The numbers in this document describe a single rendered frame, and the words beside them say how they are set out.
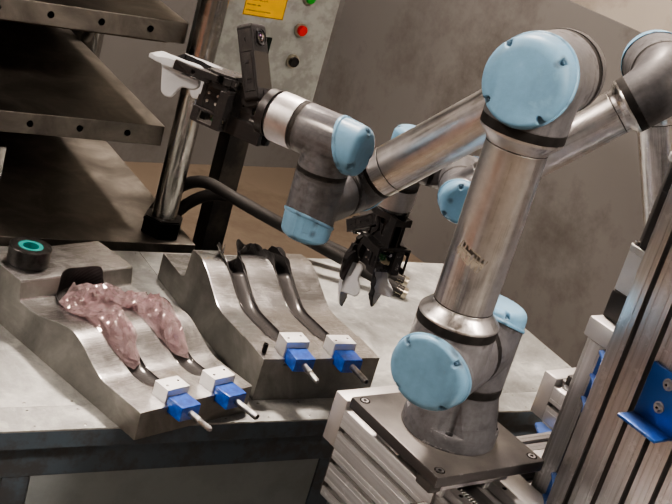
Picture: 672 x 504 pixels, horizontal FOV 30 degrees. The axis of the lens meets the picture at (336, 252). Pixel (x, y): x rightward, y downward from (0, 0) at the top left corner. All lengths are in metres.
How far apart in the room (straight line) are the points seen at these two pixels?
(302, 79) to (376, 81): 2.73
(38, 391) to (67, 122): 0.83
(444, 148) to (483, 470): 0.48
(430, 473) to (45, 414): 0.70
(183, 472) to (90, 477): 0.18
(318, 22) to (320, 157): 1.38
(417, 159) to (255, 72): 0.27
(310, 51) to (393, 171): 1.31
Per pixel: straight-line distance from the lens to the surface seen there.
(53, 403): 2.22
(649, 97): 2.09
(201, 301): 2.56
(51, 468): 2.26
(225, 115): 1.84
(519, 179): 1.64
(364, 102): 5.92
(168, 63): 1.87
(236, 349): 2.42
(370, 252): 2.30
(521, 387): 2.77
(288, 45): 3.10
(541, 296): 5.07
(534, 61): 1.59
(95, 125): 2.91
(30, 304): 2.37
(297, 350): 2.35
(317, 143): 1.76
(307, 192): 1.78
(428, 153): 1.83
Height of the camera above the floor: 1.93
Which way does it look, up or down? 21 degrees down
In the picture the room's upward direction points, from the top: 16 degrees clockwise
